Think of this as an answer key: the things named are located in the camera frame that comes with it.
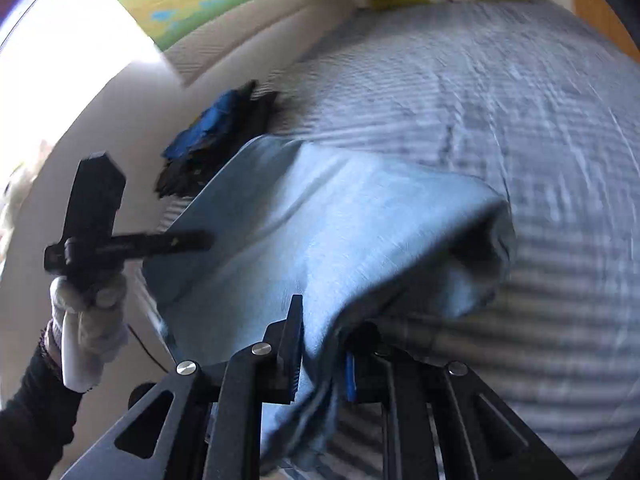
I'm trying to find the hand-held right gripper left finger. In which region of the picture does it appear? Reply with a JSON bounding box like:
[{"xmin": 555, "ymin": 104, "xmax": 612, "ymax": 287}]
[{"xmin": 59, "ymin": 294, "xmax": 306, "ymax": 480}]

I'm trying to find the black garment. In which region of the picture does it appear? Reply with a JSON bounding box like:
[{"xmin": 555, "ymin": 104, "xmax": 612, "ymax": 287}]
[{"xmin": 154, "ymin": 80, "xmax": 280, "ymax": 198}]

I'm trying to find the wooden slatted bed rail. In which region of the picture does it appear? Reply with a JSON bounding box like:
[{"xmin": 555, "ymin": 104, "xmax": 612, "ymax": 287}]
[{"xmin": 565, "ymin": 0, "xmax": 640, "ymax": 63}]

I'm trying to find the dark blue garment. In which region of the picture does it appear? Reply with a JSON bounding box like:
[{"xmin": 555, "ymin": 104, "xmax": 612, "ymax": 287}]
[{"xmin": 162, "ymin": 89, "xmax": 246, "ymax": 158}]

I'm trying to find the person's left hand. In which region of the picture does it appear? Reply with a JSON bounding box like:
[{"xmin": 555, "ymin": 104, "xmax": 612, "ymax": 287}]
[{"xmin": 50, "ymin": 275, "xmax": 130, "ymax": 393}]

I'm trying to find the blue cloth garment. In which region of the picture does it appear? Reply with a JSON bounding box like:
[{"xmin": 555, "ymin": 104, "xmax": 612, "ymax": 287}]
[{"xmin": 141, "ymin": 136, "xmax": 518, "ymax": 473}]

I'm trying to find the person's left forearm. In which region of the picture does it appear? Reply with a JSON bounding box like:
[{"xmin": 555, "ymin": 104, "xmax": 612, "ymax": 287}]
[{"xmin": 0, "ymin": 330, "xmax": 86, "ymax": 480}]

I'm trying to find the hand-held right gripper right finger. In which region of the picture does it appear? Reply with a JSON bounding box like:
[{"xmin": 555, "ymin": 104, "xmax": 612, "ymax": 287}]
[{"xmin": 342, "ymin": 320, "xmax": 573, "ymax": 480}]

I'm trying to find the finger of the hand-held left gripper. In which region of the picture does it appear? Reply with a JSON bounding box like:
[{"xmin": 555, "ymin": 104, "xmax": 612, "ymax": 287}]
[{"xmin": 107, "ymin": 230, "xmax": 213, "ymax": 263}]

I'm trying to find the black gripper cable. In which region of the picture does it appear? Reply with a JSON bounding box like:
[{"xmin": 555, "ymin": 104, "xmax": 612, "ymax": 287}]
[{"xmin": 125, "ymin": 325, "xmax": 173, "ymax": 375}]

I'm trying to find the striped bed blanket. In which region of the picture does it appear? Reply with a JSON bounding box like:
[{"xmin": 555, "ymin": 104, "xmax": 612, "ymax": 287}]
[{"xmin": 165, "ymin": 0, "xmax": 640, "ymax": 480}]

